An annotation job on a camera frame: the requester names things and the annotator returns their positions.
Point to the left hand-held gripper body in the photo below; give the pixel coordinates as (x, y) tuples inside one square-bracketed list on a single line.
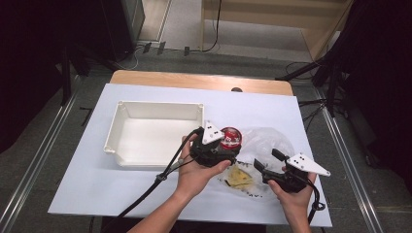
[(207, 152)]

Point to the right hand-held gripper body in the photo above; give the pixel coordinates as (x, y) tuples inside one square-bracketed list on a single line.
[(304, 163)]

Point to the red round can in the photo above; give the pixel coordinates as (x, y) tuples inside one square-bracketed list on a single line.
[(230, 136)]

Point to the clear smiley plastic bag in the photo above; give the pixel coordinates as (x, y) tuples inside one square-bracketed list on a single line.
[(259, 145)]

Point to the white plastic bin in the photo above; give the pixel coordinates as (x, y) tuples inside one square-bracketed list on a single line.
[(155, 139)]

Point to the person's left hand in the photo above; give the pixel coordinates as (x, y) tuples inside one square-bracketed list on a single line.
[(191, 178)]

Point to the person's right hand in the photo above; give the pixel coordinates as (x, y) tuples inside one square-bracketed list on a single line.
[(296, 202)]

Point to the wooden table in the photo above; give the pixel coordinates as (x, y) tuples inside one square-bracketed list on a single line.
[(178, 79)]

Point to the black tripod stand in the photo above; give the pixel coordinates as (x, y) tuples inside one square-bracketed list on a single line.
[(332, 87)]

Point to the white table board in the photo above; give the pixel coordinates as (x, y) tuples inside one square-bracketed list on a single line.
[(129, 194)]

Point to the dark curtain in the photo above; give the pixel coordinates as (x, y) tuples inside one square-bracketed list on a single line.
[(26, 64), (382, 81)]

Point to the light wooden shelf unit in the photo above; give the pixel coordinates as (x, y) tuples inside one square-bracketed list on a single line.
[(259, 19)]

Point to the black cabinet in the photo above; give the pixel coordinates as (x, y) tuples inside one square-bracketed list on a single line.
[(120, 26)]

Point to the black upright stand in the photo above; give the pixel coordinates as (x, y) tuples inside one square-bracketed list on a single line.
[(66, 81)]

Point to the aluminium floor rail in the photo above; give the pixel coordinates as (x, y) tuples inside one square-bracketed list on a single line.
[(354, 174), (48, 136)]

